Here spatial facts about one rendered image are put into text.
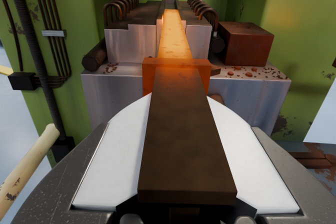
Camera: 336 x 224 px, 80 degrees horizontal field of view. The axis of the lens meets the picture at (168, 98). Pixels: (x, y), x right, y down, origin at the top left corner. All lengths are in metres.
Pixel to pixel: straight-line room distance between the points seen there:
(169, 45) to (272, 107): 0.29
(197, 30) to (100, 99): 0.22
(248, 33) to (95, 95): 0.31
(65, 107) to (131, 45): 0.37
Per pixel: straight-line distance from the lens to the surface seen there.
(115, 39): 0.41
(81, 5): 0.57
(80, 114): 0.71
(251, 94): 0.41
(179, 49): 0.19
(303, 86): 0.71
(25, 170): 0.65
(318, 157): 0.62
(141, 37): 0.40
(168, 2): 0.79
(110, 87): 0.39
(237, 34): 0.42
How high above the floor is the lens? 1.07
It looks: 31 degrees down
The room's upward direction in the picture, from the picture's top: 2 degrees clockwise
